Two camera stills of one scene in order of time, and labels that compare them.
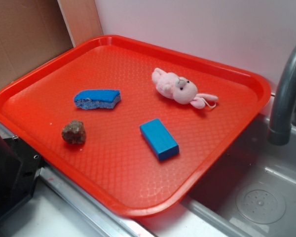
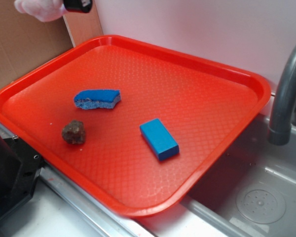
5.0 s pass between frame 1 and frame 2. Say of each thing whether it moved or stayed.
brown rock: stayed
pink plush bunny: moved
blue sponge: stayed
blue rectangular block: stayed
